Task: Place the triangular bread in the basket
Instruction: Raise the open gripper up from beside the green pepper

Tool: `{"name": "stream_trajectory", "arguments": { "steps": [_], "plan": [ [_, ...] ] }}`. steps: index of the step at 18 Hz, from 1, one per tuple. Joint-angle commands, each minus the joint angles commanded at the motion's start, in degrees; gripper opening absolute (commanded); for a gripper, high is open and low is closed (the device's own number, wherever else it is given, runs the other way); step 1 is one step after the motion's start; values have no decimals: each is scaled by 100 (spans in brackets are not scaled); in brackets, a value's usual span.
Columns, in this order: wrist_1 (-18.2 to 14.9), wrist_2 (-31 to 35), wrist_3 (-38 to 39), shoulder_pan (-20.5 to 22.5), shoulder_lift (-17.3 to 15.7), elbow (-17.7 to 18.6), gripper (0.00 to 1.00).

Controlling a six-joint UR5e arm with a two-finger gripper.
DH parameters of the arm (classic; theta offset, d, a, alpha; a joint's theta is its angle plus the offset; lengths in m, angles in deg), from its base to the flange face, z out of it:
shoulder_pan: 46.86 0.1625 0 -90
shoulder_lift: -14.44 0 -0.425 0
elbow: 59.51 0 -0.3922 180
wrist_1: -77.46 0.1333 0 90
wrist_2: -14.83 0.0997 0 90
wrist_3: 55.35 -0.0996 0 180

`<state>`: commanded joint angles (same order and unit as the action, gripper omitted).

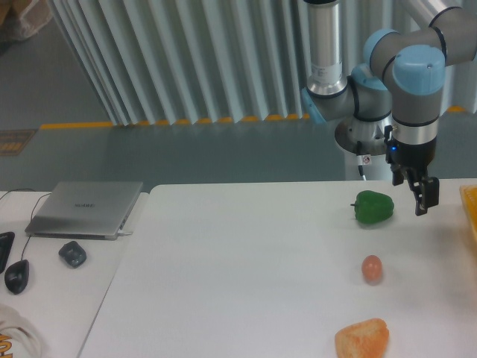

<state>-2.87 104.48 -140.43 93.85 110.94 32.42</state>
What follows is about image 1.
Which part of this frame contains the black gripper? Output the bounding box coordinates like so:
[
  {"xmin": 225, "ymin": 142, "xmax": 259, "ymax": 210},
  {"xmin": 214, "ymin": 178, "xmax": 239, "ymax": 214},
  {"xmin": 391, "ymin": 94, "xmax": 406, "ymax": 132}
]
[{"xmin": 385, "ymin": 125, "xmax": 439, "ymax": 216}]

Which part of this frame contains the green bell pepper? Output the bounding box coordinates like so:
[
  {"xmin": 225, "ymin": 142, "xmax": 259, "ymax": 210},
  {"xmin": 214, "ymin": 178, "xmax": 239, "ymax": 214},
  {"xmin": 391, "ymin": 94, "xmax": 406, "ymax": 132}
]
[{"xmin": 350, "ymin": 190, "xmax": 394, "ymax": 225}]

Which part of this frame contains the black mouse cable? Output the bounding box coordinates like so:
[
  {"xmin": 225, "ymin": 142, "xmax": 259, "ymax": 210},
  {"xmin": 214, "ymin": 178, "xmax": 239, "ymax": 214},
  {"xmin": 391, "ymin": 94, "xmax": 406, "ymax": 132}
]
[{"xmin": 0, "ymin": 188, "xmax": 52, "ymax": 263}]

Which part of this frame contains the brown egg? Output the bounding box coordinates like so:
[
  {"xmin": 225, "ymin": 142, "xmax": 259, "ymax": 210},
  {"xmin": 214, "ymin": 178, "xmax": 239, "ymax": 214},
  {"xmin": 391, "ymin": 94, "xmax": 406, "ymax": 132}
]
[{"xmin": 361, "ymin": 255, "xmax": 383, "ymax": 284}]

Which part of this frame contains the white corrugated partition screen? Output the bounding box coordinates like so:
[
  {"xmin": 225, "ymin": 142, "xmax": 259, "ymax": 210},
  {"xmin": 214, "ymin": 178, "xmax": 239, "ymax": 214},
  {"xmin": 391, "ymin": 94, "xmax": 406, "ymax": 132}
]
[{"xmin": 50, "ymin": 1, "xmax": 476, "ymax": 125}]

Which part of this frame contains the triangular orange bread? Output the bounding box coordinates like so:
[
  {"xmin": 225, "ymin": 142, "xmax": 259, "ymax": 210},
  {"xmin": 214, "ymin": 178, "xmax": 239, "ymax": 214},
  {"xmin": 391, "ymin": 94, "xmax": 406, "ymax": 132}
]
[{"xmin": 335, "ymin": 318, "xmax": 389, "ymax": 358}]

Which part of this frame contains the brown floor sign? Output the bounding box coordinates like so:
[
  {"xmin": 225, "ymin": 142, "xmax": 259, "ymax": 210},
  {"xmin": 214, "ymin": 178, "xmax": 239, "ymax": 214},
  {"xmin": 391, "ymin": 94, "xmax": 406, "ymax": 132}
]
[{"xmin": 0, "ymin": 129, "xmax": 37, "ymax": 157}]

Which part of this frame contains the clear bag with items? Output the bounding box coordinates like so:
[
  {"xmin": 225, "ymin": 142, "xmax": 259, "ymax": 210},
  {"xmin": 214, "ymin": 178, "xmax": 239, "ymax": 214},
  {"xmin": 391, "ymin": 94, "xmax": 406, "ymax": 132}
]
[{"xmin": 1, "ymin": 0, "xmax": 52, "ymax": 43}]

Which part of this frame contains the silver closed laptop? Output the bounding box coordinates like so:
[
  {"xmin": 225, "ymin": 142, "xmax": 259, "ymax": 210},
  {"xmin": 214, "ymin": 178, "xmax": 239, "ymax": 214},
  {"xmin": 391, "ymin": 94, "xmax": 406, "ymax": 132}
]
[{"xmin": 25, "ymin": 181, "xmax": 143, "ymax": 240}]

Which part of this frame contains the yellow plastic basket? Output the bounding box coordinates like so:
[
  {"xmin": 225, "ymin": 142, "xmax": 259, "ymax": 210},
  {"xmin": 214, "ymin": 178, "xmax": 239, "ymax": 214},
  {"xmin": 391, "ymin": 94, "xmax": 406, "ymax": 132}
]
[{"xmin": 459, "ymin": 185, "xmax": 477, "ymax": 239}]

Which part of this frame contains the white yellow cloth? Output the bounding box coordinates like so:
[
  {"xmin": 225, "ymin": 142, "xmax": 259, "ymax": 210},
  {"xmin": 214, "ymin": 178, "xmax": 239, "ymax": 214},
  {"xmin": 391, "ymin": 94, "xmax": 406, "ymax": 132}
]
[{"xmin": 1, "ymin": 304, "xmax": 45, "ymax": 358}]

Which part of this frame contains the black keyboard corner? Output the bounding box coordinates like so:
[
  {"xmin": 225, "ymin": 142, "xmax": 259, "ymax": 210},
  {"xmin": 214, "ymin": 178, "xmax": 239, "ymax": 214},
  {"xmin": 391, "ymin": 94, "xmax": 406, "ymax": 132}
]
[{"xmin": 0, "ymin": 231, "xmax": 15, "ymax": 273}]

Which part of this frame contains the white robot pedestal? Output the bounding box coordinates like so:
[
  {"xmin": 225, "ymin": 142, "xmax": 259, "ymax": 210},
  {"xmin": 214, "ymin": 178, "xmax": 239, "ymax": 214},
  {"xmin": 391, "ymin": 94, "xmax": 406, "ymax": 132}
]
[{"xmin": 335, "ymin": 116, "xmax": 392, "ymax": 181}]

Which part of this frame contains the black computer mouse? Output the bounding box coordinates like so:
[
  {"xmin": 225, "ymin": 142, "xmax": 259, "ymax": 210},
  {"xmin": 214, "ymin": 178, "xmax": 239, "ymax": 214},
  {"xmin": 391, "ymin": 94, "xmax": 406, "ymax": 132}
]
[{"xmin": 4, "ymin": 260, "xmax": 30, "ymax": 295}]

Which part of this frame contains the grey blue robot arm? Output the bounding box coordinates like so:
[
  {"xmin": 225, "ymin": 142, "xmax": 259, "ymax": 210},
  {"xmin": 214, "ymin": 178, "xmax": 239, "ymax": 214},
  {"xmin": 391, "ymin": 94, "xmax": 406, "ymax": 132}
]
[{"xmin": 302, "ymin": 1, "xmax": 476, "ymax": 215}]

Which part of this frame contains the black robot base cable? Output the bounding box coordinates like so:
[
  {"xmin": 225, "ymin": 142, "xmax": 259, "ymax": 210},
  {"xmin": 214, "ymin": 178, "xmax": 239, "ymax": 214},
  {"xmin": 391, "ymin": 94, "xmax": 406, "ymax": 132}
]
[{"xmin": 356, "ymin": 139, "xmax": 368, "ymax": 182}]

